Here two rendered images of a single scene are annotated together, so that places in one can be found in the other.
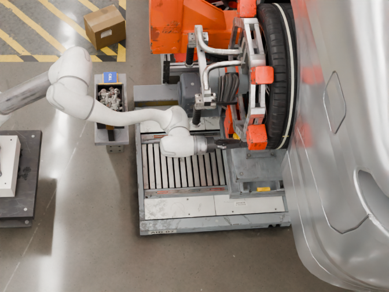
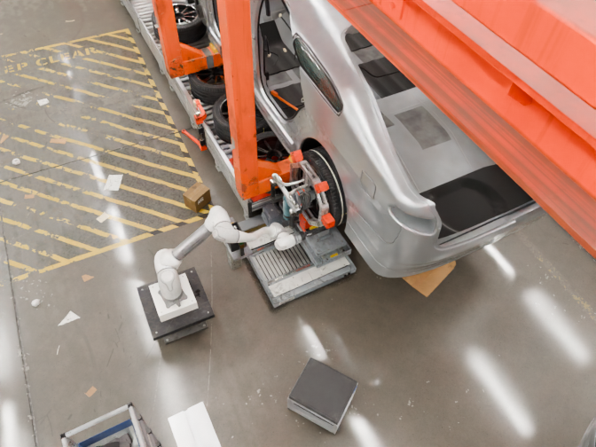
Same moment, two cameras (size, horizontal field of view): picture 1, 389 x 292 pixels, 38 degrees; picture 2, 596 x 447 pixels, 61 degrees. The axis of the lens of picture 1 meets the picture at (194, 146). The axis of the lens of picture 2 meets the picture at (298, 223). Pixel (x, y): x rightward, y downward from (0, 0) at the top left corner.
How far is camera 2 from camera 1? 1.61 m
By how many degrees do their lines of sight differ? 12
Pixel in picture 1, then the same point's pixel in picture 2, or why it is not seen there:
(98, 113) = (242, 236)
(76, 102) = (231, 233)
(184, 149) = (290, 242)
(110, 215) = (251, 303)
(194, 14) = (263, 169)
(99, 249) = (254, 325)
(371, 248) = (408, 242)
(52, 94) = (217, 233)
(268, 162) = (331, 239)
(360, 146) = (388, 198)
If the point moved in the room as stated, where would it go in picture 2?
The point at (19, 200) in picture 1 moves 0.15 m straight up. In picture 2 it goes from (202, 309) to (199, 300)
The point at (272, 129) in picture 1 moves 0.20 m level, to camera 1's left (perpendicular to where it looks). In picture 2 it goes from (335, 213) to (310, 218)
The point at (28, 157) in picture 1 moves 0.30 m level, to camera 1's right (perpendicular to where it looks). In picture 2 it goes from (194, 284) to (230, 276)
